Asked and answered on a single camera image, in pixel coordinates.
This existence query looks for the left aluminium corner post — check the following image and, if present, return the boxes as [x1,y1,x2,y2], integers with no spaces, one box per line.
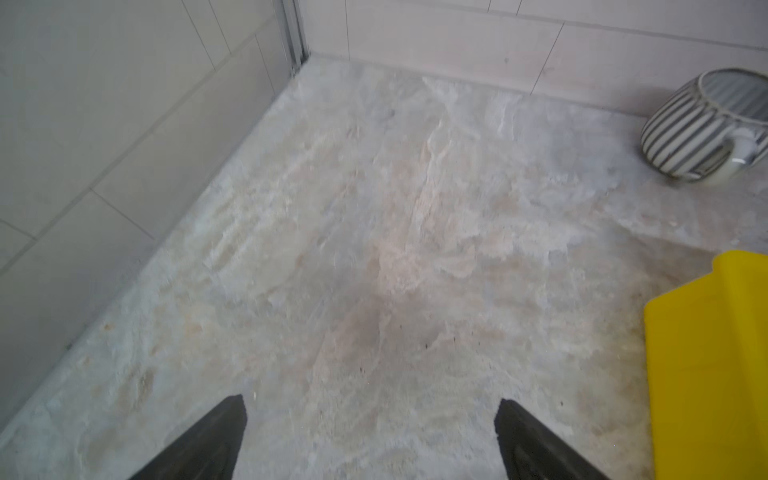
[273,0,310,75]

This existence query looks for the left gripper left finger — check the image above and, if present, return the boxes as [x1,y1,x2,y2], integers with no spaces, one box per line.
[130,395,247,480]

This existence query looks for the striped grey ceramic mug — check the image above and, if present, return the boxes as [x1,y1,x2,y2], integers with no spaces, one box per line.
[640,68,767,185]

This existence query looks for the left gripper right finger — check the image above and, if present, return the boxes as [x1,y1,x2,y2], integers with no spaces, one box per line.
[494,399,608,480]

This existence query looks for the yellow plastic bin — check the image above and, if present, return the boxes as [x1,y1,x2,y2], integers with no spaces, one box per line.
[644,250,767,479]

